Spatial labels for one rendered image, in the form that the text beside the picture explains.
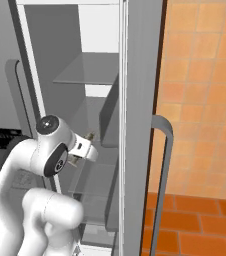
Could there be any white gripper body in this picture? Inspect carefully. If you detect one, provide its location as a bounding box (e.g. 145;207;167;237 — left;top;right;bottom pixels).
67;137;99;162

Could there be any glass fridge shelf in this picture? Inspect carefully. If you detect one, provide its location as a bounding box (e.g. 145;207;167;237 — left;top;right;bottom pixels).
52;51;120;86
67;162;119;198

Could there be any pale fridge drawer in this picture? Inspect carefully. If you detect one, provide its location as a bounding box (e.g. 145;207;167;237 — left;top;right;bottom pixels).
79;222;119;248

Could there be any black appliance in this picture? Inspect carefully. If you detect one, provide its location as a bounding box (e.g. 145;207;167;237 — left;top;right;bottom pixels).
0;127;23;150

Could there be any grey fridge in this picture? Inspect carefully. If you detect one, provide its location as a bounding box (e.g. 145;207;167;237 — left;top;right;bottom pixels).
16;0;122;256

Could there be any grey curved door handle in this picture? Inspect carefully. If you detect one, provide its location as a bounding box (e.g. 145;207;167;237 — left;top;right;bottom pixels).
149;114;175;256
4;59;37;138

